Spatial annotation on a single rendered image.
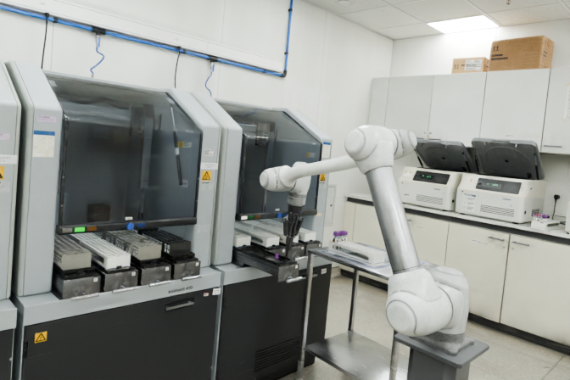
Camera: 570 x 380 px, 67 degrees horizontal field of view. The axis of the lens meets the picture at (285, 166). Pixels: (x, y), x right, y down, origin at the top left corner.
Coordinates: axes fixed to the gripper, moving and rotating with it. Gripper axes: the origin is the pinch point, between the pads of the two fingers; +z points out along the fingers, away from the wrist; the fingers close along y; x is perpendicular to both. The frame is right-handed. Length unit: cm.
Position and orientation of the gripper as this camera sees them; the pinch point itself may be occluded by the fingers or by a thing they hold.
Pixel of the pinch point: (288, 243)
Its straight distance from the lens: 221.0
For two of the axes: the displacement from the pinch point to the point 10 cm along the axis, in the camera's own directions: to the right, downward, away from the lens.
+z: -1.7, 9.8, 1.0
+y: -7.7, -0.6, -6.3
